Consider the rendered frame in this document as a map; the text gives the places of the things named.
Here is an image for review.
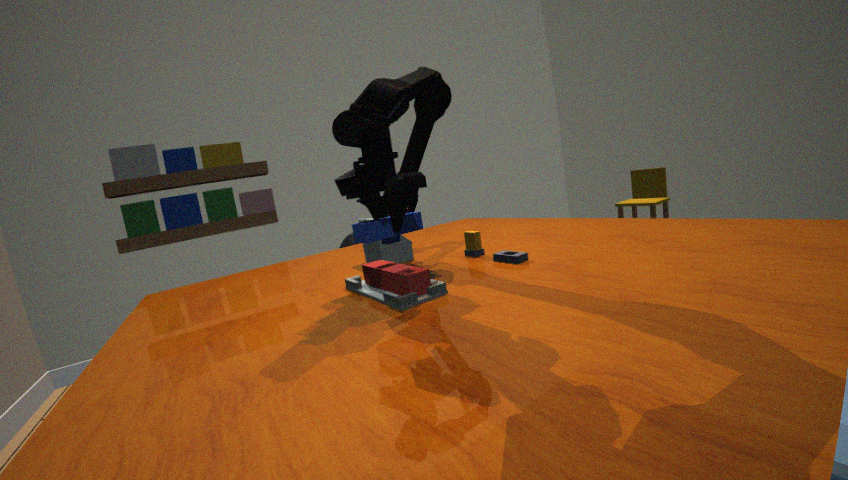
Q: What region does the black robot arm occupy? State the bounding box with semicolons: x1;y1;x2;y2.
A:
332;67;451;197

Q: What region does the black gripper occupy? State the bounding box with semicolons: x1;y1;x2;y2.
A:
346;146;427;232

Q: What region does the grey rectangular frame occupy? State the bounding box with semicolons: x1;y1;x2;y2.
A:
493;250;528;264

